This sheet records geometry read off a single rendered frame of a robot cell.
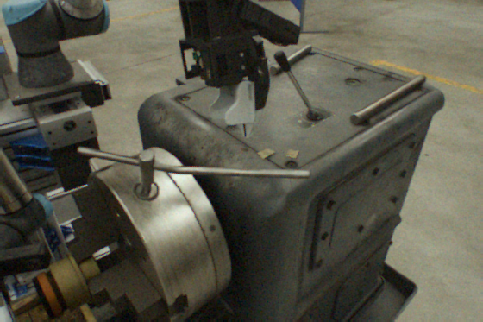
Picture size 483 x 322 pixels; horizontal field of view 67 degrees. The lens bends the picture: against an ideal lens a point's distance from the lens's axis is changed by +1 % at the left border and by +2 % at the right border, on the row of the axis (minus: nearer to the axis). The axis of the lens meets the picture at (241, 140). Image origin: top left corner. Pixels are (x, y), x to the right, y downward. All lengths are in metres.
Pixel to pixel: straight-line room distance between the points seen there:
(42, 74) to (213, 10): 0.82
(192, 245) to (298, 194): 0.19
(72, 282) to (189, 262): 0.19
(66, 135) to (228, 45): 0.78
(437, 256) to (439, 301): 0.28
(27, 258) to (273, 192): 0.45
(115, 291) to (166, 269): 0.11
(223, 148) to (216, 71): 0.24
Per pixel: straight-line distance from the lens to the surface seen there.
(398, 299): 1.38
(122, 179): 0.62
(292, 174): 0.52
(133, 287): 0.65
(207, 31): 0.46
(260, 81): 0.46
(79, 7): 1.14
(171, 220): 0.59
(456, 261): 2.35
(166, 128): 0.75
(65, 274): 0.68
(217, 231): 0.62
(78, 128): 1.14
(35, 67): 1.20
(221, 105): 0.51
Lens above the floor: 1.62
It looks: 34 degrees down
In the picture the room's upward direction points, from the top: straight up
